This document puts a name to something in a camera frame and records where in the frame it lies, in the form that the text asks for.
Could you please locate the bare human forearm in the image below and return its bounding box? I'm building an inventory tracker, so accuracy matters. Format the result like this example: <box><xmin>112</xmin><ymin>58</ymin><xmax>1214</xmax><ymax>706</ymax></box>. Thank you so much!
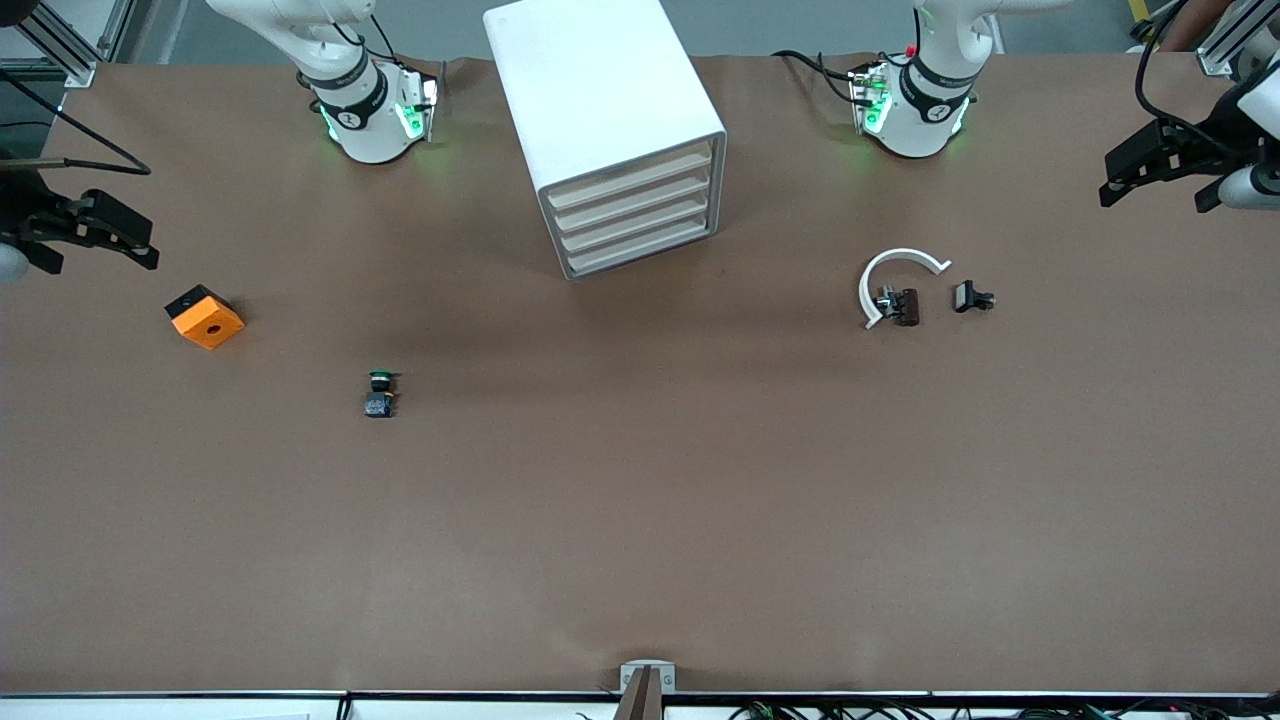
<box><xmin>1160</xmin><ymin>0</ymin><xmax>1233</xmax><ymax>53</ymax></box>

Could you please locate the green push button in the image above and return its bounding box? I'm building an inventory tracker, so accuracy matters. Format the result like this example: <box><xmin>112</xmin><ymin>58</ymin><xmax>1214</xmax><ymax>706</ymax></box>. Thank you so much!
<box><xmin>363</xmin><ymin>369</ymin><xmax>401</xmax><ymax>420</ymax></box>

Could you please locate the white drawer cabinet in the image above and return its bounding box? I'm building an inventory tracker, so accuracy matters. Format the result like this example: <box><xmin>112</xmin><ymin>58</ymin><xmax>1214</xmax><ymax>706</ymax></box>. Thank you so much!
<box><xmin>483</xmin><ymin>0</ymin><xmax>728</xmax><ymax>282</ymax></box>

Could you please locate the white curved pipe clamp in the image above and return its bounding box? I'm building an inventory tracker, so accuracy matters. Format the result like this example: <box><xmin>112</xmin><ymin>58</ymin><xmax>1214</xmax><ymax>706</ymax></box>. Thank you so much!
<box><xmin>860</xmin><ymin>248</ymin><xmax>952</xmax><ymax>331</ymax></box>

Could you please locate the brown table cover sheet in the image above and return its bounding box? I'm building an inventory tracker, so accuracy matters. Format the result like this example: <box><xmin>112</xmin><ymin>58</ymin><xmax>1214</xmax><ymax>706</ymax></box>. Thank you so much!
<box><xmin>0</xmin><ymin>52</ymin><xmax>1280</xmax><ymax>696</ymax></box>

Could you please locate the aluminium frame profile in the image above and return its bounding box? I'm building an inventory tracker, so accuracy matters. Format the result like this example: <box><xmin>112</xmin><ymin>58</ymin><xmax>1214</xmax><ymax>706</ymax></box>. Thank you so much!
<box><xmin>0</xmin><ymin>0</ymin><xmax>136</xmax><ymax>89</ymax></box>
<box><xmin>1195</xmin><ymin>0</ymin><xmax>1280</xmax><ymax>78</ymax></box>

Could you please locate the orange button enclosure box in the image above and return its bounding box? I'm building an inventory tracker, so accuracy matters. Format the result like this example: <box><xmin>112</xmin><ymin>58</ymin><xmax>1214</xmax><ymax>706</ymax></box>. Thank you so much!
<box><xmin>164</xmin><ymin>284</ymin><xmax>246</xmax><ymax>351</ymax></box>

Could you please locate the black arm base cable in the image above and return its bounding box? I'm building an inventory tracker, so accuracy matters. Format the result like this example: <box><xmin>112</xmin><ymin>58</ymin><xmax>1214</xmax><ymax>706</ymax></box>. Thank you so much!
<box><xmin>772</xmin><ymin>48</ymin><xmax>863</xmax><ymax>106</ymax></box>

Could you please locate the white table edge rail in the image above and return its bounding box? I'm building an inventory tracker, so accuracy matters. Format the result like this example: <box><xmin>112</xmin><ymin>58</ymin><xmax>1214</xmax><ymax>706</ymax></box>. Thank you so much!
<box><xmin>0</xmin><ymin>692</ymin><xmax>1280</xmax><ymax>720</ymax></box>

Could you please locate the small silver metal bracket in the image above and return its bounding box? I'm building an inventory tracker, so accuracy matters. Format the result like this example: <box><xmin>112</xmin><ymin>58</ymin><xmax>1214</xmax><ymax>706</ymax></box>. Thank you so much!
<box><xmin>619</xmin><ymin>660</ymin><xmax>677</xmax><ymax>720</ymax></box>

